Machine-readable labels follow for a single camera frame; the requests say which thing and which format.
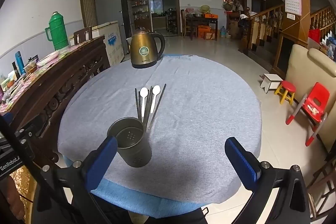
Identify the bronze electric kettle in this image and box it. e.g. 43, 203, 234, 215
130, 27, 166, 69

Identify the white plastic spoon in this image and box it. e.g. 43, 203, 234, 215
139, 87, 149, 119
147, 85, 161, 130

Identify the green thermos flask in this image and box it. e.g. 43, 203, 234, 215
45, 11, 70, 51

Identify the blue bottle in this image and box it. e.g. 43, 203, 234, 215
14, 51, 26, 75

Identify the red and yellow stool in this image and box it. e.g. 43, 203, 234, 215
274, 80, 297, 105

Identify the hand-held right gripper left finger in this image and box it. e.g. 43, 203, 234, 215
33, 135, 118, 224

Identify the orange gift box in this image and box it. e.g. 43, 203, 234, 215
198, 25, 214, 39

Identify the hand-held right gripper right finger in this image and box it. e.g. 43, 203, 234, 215
224, 137, 318, 224

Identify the perforated metal utensil holder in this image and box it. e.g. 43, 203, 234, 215
107, 117, 153, 168

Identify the wooden stair railing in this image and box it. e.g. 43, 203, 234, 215
241, 4, 336, 75

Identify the grey refrigerator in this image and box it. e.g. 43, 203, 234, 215
92, 0, 130, 55

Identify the small white stool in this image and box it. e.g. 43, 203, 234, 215
260, 73, 283, 94

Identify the white chest freezer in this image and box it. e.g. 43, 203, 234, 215
69, 20, 125, 67

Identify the pile of snack packets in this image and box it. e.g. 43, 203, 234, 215
0, 49, 70, 111

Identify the person's left hand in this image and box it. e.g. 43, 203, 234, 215
0, 177, 26, 223

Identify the grey tablecloth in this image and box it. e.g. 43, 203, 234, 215
57, 54, 263, 205

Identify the red child chair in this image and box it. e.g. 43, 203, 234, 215
286, 82, 331, 146

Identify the dark wooden carved chair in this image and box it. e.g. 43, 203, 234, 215
0, 35, 111, 161

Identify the dark wooden chair frame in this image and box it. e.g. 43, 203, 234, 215
306, 153, 336, 220

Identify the dark wooden dining table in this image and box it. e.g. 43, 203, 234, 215
184, 15, 219, 41

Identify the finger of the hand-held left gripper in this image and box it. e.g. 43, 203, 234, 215
14, 126, 36, 151

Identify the wooden chair back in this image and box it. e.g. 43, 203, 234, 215
73, 27, 93, 45

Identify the bundle of metal chopsticks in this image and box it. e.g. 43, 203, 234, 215
134, 84, 167, 130

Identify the wooden dining chair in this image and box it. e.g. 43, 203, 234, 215
181, 9, 197, 38

